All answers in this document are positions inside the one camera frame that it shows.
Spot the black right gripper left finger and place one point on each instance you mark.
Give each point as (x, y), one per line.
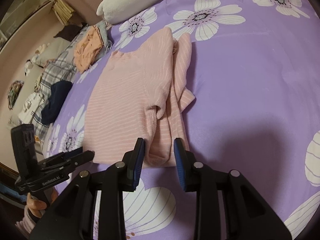
(71, 215)

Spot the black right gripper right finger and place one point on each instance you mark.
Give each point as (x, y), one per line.
(226, 199)

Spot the pink striped garment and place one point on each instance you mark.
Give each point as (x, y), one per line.
(141, 94)

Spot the left hand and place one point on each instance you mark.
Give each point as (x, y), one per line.
(35, 206)

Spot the white patterned garment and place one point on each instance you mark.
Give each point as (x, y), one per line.
(30, 106)

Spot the dark navy garment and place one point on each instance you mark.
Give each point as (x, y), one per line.
(59, 92)

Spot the plaid shirt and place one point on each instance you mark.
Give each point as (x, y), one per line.
(60, 68)

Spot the orange folded garment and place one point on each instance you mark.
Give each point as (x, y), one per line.
(81, 59)

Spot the dark brown garment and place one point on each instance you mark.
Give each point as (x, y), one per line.
(69, 32)

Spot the grey folded garment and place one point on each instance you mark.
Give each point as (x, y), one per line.
(105, 37)

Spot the purple floral bed sheet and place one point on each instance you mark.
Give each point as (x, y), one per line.
(255, 75)

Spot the stack of books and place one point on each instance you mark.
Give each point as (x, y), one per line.
(63, 11)

